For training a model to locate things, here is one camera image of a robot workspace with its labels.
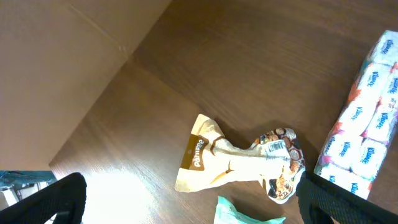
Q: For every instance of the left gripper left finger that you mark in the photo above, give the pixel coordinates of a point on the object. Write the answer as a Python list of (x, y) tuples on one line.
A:
[(65, 200)]

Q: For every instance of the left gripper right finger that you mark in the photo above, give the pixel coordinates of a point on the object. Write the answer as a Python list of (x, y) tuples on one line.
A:
[(321, 201)]

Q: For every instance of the Kleenex tissue multipack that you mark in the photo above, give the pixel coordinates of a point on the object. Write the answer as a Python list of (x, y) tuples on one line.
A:
[(357, 145)]

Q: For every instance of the teal wet wipes packet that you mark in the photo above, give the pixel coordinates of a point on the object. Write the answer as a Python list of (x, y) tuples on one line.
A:
[(226, 213)]

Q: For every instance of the crumpled beige snack bag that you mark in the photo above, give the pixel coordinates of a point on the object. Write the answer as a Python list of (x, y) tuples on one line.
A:
[(274, 159)]

